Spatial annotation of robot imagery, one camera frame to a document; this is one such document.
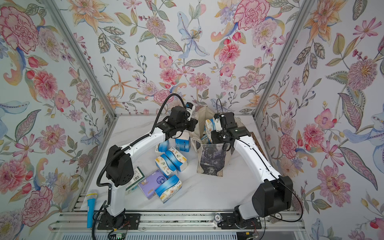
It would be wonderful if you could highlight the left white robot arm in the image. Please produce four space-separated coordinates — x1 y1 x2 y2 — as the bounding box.
97 103 198 218

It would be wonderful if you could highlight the beige canvas bag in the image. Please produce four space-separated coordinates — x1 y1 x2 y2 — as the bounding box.
189 107 234 177

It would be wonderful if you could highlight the blue microphone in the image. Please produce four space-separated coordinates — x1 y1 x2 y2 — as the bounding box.
86 190 98 229

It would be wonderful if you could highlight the aluminium corner post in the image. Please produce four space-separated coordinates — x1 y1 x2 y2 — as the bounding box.
253 0 316 118
41 0 117 118

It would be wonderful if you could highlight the green white tissue box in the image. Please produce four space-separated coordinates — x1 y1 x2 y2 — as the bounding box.
126 167 146 195

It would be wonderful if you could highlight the aluminium corner post right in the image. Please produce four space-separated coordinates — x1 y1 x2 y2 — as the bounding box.
253 0 316 118

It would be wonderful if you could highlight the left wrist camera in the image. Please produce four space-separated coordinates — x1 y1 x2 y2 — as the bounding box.
186 102 195 121

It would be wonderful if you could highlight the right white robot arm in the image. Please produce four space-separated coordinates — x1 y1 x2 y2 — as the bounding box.
211 113 293 220

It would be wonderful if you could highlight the metal base rail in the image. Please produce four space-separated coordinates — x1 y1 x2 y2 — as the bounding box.
49 211 309 240

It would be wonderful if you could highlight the purple tissue pack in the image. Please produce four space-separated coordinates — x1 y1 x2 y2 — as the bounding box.
139 170 167 200

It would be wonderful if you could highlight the blue floral tissue pack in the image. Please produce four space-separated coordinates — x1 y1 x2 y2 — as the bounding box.
155 154 177 179
155 175 183 204
165 147 188 172
205 119 215 144

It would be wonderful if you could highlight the blue floral tissue pack front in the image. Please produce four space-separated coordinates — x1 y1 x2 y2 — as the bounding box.
155 175 183 204

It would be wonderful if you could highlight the wooden chessboard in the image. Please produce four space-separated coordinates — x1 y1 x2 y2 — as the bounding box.
251 132 268 160

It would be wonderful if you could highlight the aluminium corner post left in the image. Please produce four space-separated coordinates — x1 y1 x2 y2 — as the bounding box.
41 0 117 118

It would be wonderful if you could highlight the light blue tissue pack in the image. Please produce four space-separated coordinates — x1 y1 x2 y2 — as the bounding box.
155 140 170 156

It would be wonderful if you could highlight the blue tissue pack by bag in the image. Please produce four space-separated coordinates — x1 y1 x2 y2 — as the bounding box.
175 131 191 152

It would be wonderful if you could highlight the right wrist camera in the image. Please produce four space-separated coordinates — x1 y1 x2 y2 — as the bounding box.
213 117 223 132

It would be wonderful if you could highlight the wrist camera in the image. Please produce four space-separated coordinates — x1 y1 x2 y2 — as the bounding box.
213 117 223 132
186 102 195 121

